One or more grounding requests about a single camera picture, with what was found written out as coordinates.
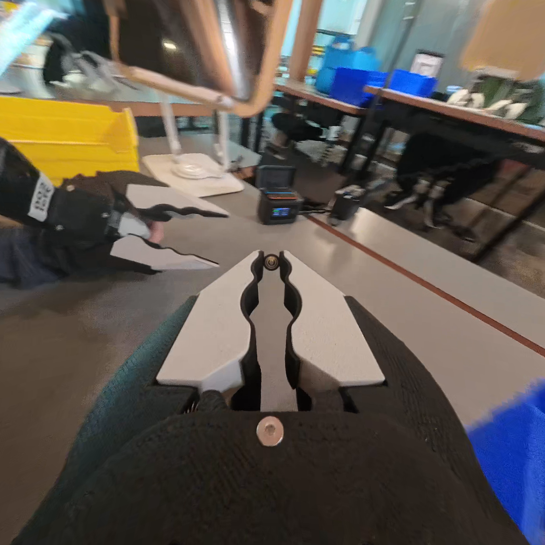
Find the tan rounded board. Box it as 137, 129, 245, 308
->
461, 0, 545, 81

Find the framed printed tag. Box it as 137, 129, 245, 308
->
412, 50, 444, 78

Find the green holder with white parts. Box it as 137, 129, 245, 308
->
447, 68, 537, 122

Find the white screen stand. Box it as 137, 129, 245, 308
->
123, 66, 244, 198

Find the wooden post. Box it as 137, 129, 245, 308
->
290, 0, 323, 82

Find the brown top table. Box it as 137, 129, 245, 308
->
364, 85, 545, 262
272, 83, 369, 171

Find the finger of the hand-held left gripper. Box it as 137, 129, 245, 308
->
120, 184, 230, 239
110, 235, 220, 272

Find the dark screen with tan frame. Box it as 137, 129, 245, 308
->
102, 0, 294, 118

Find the yellow storage bin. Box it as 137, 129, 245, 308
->
0, 96, 140, 175

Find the black battery charging case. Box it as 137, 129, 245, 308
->
257, 165, 304, 225

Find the blue tool case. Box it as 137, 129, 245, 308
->
316, 37, 380, 95

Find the small black charger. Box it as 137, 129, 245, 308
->
329, 189, 368, 226

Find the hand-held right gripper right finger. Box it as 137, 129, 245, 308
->
279, 250, 386, 389

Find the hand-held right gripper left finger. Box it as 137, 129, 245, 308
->
157, 250, 261, 392

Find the blue storage bin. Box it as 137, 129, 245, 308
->
465, 381, 545, 545

